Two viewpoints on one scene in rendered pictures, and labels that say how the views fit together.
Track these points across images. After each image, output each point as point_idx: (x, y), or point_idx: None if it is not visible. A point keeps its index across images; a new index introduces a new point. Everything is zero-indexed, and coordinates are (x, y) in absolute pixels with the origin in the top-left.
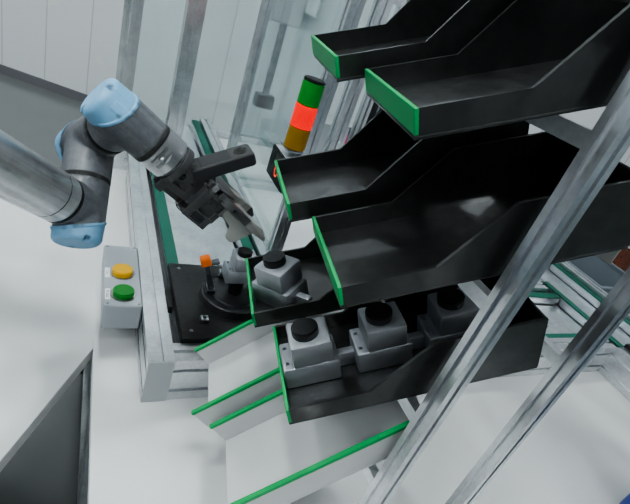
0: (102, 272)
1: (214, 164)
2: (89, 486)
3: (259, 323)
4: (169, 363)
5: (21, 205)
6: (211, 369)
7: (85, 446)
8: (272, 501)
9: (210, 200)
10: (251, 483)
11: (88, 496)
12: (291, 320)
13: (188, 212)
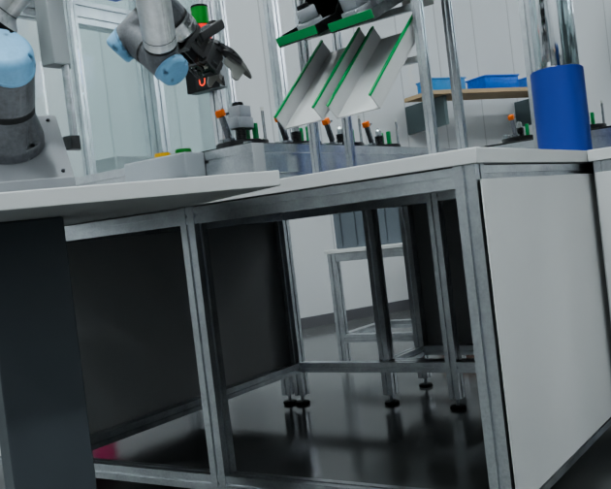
0: (142, 173)
1: (208, 27)
2: (287, 178)
3: (318, 31)
4: (261, 143)
5: (166, 27)
6: (290, 125)
7: (203, 334)
8: (387, 80)
9: (215, 51)
10: (370, 99)
11: (292, 179)
12: (311, 81)
13: (209, 60)
